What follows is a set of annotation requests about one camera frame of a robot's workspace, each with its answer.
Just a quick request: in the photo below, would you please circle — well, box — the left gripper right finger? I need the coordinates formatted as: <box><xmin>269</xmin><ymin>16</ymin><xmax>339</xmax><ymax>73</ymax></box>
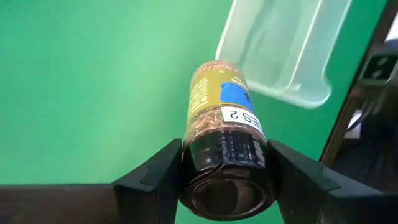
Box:
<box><xmin>267</xmin><ymin>139</ymin><xmax>398</xmax><ymax>224</ymax></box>

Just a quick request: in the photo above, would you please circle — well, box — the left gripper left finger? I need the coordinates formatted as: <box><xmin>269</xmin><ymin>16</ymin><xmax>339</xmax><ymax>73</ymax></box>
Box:
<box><xmin>0</xmin><ymin>138</ymin><xmax>183</xmax><ymax>224</ymax></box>

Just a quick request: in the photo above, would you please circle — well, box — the black-lid spice jar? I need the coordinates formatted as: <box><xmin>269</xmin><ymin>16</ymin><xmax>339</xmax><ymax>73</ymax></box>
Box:
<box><xmin>178</xmin><ymin>60</ymin><xmax>277</xmax><ymax>222</ymax></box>

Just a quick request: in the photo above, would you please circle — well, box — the green table mat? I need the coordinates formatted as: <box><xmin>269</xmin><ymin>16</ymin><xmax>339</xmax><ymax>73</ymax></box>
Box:
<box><xmin>0</xmin><ymin>0</ymin><xmax>391</xmax><ymax>224</ymax></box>

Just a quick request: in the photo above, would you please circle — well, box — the large clear plastic bin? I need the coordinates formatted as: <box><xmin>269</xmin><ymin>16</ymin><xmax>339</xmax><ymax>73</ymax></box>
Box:
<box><xmin>215</xmin><ymin>0</ymin><xmax>354</xmax><ymax>110</ymax></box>

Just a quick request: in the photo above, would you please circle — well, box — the black table frame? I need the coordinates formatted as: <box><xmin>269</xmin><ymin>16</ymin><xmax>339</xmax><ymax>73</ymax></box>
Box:
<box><xmin>319</xmin><ymin>0</ymin><xmax>398</xmax><ymax>195</ymax></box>

